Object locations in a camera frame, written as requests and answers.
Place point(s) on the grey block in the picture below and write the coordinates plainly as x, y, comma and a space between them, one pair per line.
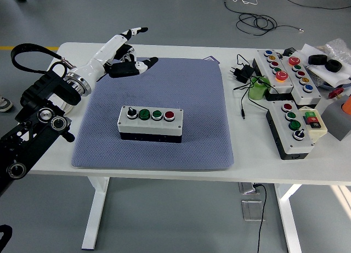
336, 121

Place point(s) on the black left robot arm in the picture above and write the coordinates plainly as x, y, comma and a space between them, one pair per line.
27, 137

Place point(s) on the white paper sheet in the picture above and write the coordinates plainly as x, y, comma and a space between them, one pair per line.
329, 76

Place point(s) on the blue bowl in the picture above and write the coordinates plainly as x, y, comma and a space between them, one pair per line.
327, 86

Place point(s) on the grey four-button control box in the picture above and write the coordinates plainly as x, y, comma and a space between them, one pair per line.
299, 146
153, 126

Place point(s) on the red knob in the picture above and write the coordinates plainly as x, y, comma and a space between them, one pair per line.
335, 94

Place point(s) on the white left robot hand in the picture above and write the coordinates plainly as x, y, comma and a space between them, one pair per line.
101, 55

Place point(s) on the five-button box with red mushroom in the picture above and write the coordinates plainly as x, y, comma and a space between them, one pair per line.
311, 98

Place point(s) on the clear plastic bag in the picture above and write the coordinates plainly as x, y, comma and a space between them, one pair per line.
338, 47

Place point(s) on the orange cylinder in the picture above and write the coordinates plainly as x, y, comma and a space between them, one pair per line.
347, 106

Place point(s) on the blue-grey quilted mat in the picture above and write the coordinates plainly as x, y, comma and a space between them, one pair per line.
192, 99

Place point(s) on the small black connector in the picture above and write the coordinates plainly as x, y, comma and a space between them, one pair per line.
289, 51

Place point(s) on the white table leg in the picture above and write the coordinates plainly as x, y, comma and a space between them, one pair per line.
96, 209
288, 209

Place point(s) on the five-button box with lit stop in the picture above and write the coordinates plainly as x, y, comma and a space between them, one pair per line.
286, 85

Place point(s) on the silver floor socket box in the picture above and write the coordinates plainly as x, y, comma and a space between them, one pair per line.
251, 210
246, 188

